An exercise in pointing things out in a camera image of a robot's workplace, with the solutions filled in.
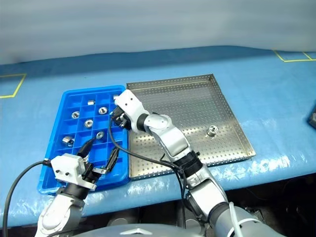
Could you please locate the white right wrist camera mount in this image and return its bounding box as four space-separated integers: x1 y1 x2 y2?
115 89 151 132

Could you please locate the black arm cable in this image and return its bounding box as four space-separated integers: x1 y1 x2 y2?
108 120 200 229
1 159 51 237

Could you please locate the perforated metal tray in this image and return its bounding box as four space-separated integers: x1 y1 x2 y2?
126 73 257 182

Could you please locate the grey handheld controller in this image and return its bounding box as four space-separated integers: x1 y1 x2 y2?
307 103 316 129

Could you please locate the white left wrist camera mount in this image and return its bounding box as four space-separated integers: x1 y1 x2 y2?
50 153 97 191

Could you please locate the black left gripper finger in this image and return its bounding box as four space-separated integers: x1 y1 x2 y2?
79 137 96 158
106 147 120 173

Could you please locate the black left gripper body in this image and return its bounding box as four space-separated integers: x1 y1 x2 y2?
81 161 109 185

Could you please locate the silver robot torso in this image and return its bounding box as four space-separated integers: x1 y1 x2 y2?
74 223 215 237

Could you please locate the blue plastic compartment tray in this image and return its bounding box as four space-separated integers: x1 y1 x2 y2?
36 85 131 196

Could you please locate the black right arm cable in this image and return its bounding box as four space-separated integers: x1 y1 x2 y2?
108 120 200 229

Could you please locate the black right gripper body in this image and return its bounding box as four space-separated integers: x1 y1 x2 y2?
113 105 131 131

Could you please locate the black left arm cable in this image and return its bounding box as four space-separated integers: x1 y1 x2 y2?
1 159 51 237

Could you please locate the white cable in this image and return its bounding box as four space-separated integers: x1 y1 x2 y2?
228 202 247 237

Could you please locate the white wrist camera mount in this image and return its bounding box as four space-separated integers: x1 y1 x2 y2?
50 153 97 191
115 89 151 132

